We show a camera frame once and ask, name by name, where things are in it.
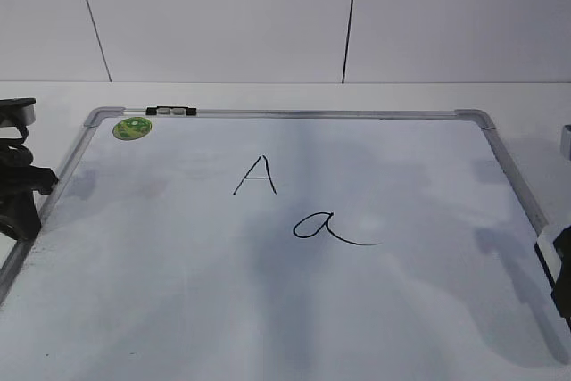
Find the black and clear board clip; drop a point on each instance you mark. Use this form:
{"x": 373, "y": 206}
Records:
{"x": 181, "y": 111}

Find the white eraser with black felt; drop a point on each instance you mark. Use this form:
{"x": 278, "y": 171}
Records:
{"x": 550, "y": 258}

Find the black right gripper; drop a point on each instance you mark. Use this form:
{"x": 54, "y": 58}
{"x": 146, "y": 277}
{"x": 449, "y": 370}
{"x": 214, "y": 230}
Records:
{"x": 561, "y": 290}

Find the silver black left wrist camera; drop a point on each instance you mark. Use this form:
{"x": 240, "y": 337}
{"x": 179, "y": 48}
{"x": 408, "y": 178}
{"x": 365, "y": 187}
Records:
{"x": 17, "y": 112}

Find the white board with grey frame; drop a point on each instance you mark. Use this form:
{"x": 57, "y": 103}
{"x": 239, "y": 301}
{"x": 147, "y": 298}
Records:
{"x": 244, "y": 245}

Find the round green magnet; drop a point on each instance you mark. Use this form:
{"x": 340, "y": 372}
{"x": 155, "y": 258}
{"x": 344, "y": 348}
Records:
{"x": 132, "y": 128}

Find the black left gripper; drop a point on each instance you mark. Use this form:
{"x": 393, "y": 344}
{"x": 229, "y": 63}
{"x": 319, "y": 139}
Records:
{"x": 19, "y": 181}

